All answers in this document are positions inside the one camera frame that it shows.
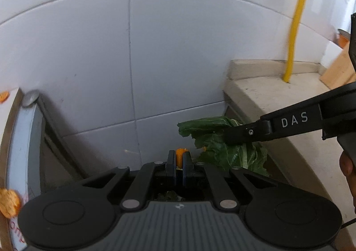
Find yellow gas pipe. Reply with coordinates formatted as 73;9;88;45
282;0;306;83

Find small bowl on ledge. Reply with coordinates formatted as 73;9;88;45
337;29;351;48

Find small orange scrap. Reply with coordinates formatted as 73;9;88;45
0;91;10;103

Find wooden knife block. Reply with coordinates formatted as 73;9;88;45
320;43;355;89

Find person's right hand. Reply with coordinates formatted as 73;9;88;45
339;152;356;208

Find large dark green leaves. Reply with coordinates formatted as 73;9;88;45
177;116;269;177

